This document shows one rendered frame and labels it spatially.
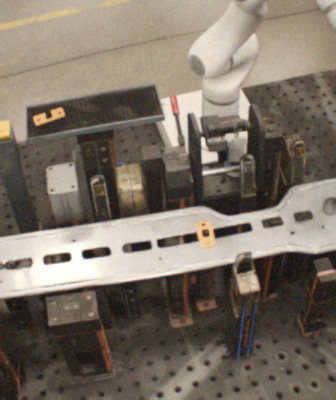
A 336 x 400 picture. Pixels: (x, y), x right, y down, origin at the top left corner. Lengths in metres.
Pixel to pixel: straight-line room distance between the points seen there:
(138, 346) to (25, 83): 2.28
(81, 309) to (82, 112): 0.54
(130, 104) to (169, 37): 2.26
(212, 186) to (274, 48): 2.21
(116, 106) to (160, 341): 0.65
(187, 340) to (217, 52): 0.81
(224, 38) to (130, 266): 0.67
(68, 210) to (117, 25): 2.58
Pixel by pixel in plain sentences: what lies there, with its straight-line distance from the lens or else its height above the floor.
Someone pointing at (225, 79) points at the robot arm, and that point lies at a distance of 1.96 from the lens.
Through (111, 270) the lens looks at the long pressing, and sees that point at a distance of 1.57.
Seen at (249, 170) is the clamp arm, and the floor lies 1.07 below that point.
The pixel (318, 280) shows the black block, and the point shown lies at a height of 0.98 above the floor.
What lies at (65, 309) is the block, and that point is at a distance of 1.49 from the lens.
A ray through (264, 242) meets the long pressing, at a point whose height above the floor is 1.00.
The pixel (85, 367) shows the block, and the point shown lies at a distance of 1.74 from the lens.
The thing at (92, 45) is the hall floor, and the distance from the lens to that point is 3.96.
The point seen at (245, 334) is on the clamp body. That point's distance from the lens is 1.68.
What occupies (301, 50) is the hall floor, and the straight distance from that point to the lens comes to 3.90.
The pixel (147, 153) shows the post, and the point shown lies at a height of 1.10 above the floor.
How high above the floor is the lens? 2.30
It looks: 48 degrees down
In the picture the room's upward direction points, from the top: 4 degrees counter-clockwise
